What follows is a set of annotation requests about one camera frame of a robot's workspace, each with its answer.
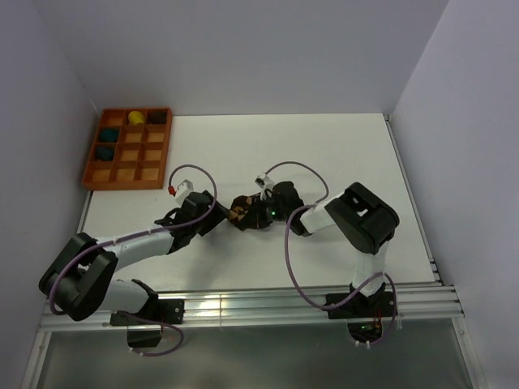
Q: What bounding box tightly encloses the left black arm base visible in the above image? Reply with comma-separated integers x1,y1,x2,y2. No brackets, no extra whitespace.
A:
109,299,185,357

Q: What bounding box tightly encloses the teal rolled sock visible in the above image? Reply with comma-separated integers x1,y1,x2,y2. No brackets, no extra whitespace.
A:
99,128,119,143

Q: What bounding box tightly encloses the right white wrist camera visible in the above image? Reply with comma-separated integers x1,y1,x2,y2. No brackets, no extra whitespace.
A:
255,173,275,200

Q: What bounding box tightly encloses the brown argyle sock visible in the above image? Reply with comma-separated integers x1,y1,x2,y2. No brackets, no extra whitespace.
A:
228,195,253,224

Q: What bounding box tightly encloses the aluminium rail frame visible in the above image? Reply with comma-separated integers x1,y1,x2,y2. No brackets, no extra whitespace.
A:
24,115,483,389

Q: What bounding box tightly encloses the yellow rolled sock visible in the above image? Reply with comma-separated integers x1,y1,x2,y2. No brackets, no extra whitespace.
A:
127,110,145,126

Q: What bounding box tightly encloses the orange wooden compartment tray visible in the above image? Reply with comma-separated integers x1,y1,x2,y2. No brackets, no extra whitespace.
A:
82,107,173,191

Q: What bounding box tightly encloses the dark blue rolled sock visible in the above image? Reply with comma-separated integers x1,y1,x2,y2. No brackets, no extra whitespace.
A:
95,146,114,161

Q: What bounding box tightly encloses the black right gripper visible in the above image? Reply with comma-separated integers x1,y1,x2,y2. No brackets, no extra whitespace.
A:
240,194,290,229

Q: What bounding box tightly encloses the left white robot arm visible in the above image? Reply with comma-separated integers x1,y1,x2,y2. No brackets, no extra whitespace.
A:
39,191,228,323

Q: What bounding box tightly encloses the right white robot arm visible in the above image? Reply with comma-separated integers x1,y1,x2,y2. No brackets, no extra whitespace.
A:
229,177,400,316

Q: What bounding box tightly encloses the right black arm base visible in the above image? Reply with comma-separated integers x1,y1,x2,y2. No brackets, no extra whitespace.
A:
327,291,397,344

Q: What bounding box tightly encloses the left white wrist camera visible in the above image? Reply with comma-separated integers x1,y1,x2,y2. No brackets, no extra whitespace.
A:
168,180,194,206

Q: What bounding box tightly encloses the dark brown rolled sock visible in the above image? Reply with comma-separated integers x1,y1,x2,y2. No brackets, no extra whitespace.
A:
148,110,168,125

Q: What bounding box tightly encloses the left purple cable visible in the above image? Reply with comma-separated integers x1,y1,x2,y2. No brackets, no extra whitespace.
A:
46,164,218,357

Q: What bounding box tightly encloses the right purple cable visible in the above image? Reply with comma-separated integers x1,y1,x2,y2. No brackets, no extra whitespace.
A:
263,161,398,348

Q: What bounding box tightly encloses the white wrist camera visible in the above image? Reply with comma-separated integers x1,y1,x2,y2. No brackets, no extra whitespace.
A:
168,180,194,206
255,173,275,200

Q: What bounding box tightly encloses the purple cable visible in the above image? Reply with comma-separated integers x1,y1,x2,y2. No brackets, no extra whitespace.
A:
263,161,398,348
46,164,218,357

